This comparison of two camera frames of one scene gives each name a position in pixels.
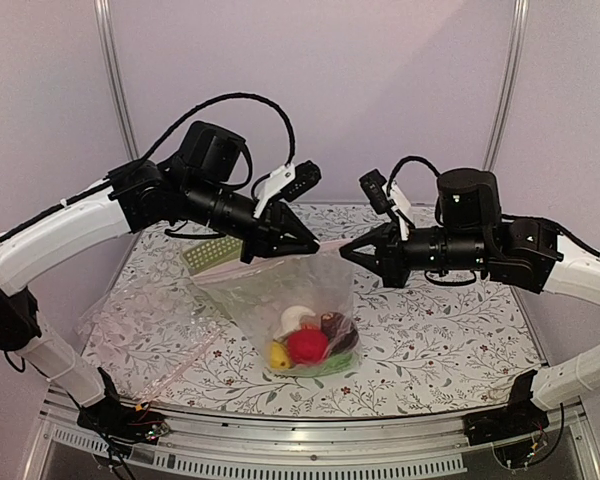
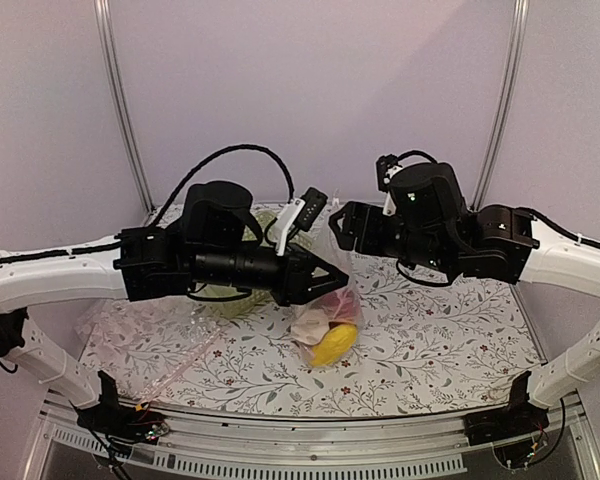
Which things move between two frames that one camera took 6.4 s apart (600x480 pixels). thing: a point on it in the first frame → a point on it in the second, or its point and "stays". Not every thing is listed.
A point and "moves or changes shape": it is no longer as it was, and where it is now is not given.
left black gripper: [273, 222] → [294, 286]
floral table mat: [190, 325] stays
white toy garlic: [290, 320] → [310, 326]
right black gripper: [389, 260] → [353, 213]
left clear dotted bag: [147, 332] stays
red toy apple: [307, 346] → [340, 304]
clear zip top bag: [301, 308] moves or changes shape
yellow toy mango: [279, 357] → [335, 345]
